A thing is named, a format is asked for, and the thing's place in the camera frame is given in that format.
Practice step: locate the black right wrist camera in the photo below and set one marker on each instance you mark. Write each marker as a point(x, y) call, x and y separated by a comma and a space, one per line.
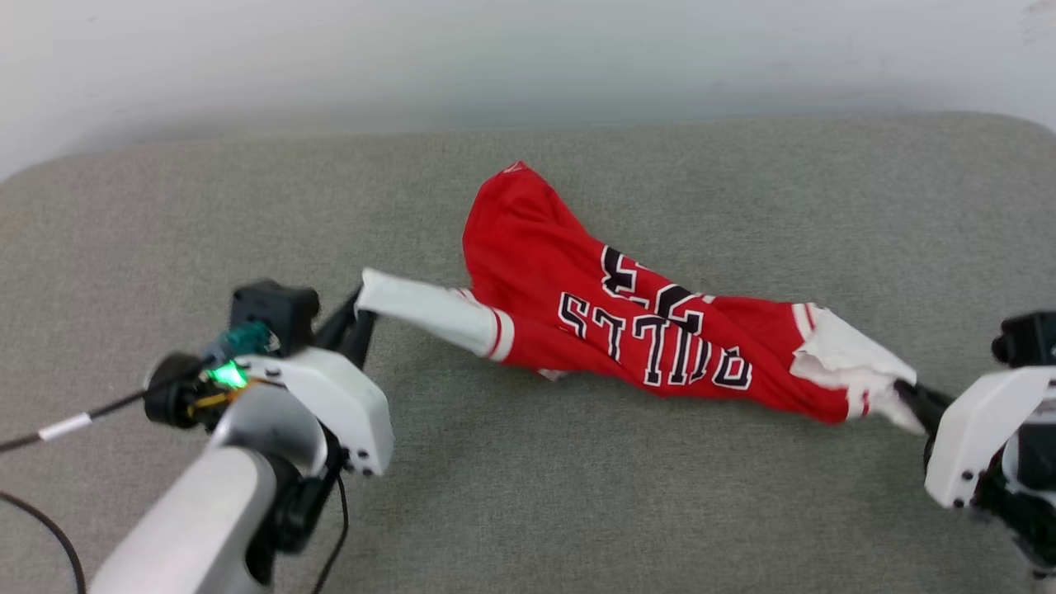
point(1027, 338)

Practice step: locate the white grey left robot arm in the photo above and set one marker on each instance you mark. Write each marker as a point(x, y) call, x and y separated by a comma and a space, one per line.
point(214, 495)

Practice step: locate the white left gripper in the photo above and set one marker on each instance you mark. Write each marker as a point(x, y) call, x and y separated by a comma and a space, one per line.
point(346, 404)

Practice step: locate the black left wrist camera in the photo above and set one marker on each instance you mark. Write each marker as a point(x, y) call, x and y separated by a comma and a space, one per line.
point(274, 312)

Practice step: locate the grey fabric sofa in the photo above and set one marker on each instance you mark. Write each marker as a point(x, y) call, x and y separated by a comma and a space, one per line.
point(528, 487)

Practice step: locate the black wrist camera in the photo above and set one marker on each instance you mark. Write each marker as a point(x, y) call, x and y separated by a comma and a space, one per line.
point(1027, 338)
point(274, 312)

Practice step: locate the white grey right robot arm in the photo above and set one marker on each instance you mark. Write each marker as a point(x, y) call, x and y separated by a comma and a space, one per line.
point(1027, 487)

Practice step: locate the red and white basketball jersey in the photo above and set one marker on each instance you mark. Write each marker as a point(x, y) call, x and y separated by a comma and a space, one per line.
point(594, 322)

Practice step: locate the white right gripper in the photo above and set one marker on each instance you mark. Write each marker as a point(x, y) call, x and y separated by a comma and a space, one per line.
point(982, 429)

